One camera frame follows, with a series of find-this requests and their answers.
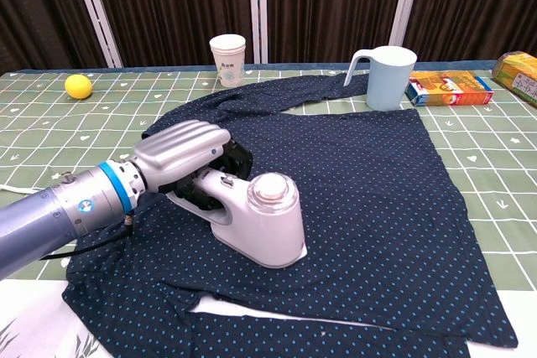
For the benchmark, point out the green checked tablecloth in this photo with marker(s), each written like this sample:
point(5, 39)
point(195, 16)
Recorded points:
point(42, 123)

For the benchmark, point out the white paper cup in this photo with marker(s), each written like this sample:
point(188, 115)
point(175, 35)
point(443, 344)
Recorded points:
point(228, 64)

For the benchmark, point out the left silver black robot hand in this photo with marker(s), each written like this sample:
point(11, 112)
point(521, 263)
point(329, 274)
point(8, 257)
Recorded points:
point(180, 148)

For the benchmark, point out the yellow green snack box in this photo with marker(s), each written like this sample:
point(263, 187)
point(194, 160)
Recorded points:
point(518, 75)

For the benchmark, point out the dark brown curtain panel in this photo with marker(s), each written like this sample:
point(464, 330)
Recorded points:
point(38, 10)
point(335, 1)
point(176, 6)
point(478, 1)

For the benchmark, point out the orange juice carton box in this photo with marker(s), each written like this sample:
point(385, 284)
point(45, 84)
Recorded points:
point(451, 89)

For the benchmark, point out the yellow ball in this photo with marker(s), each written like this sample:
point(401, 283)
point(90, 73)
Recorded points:
point(78, 87)

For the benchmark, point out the white handheld steam iron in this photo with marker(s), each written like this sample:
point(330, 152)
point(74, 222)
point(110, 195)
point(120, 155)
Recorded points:
point(268, 236)

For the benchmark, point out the navy polka dot shirt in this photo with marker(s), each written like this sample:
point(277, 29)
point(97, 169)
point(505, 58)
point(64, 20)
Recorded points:
point(369, 207)

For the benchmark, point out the white partition frame post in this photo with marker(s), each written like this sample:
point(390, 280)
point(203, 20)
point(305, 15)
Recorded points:
point(98, 18)
point(258, 10)
point(405, 6)

